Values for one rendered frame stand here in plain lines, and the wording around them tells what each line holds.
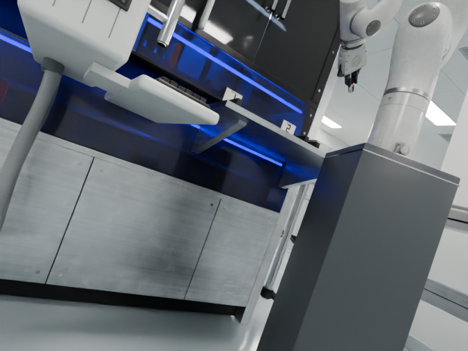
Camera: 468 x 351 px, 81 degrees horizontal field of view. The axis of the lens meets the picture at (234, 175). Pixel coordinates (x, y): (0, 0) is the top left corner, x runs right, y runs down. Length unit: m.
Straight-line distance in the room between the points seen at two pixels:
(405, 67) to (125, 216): 1.06
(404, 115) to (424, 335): 1.91
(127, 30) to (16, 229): 0.81
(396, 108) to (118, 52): 0.69
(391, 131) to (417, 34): 0.25
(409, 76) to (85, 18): 0.77
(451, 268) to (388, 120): 1.75
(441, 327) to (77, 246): 2.24
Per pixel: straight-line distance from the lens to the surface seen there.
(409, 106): 0.88
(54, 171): 1.14
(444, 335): 2.49
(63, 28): 0.61
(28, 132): 0.89
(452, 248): 2.49
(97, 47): 0.61
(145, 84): 0.61
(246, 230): 1.39
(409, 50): 0.92
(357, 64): 1.22
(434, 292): 1.87
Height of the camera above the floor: 0.65
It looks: 2 degrees up
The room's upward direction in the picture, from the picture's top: 20 degrees clockwise
